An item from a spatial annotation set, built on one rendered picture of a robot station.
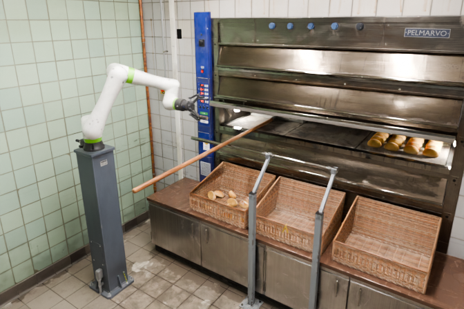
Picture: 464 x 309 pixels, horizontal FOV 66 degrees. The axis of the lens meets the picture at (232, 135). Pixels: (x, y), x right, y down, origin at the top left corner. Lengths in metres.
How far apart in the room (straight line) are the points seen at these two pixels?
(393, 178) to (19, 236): 2.84
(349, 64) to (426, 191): 0.98
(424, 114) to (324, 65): 0.72
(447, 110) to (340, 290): 1.31
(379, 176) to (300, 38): 1.14
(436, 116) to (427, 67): 0.31
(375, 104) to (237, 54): 1.16
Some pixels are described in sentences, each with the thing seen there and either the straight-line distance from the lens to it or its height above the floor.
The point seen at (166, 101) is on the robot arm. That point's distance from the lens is 2.71.
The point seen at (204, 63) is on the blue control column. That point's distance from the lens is 3.16.
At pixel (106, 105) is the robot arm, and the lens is 2.49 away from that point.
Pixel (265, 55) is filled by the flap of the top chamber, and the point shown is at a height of 1.82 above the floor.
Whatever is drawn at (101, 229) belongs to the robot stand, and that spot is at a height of 0.60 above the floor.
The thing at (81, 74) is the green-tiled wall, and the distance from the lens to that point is 3.28.
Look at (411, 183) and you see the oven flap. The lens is 2.72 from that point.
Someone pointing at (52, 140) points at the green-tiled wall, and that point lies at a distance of 3.22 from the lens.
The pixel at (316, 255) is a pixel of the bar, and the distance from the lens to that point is 2.45.
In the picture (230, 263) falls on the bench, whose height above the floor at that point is 0.26.
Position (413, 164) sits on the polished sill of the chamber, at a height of 1.17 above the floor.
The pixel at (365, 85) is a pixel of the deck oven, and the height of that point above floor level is 1.66.
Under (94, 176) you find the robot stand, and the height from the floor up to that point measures 1.03.
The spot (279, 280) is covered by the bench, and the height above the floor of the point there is 0.30.
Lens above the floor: 2.08
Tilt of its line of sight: 18 degrees down
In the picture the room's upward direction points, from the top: straight up
